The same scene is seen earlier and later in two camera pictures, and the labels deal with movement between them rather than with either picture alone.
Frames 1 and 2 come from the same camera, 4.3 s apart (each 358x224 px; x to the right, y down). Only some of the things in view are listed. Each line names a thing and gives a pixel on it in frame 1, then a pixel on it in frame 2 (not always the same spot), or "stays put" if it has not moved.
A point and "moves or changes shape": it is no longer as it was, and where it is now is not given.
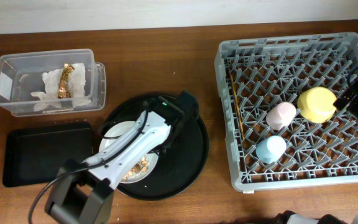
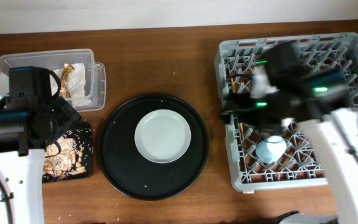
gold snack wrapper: [63, 91] stays put
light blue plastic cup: [270, 149] stays put
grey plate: [115, 130] moves or changes shape
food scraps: [142, 166] -> [68, 162]
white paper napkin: [76, 83] stays put
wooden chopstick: [237, 108] stays put
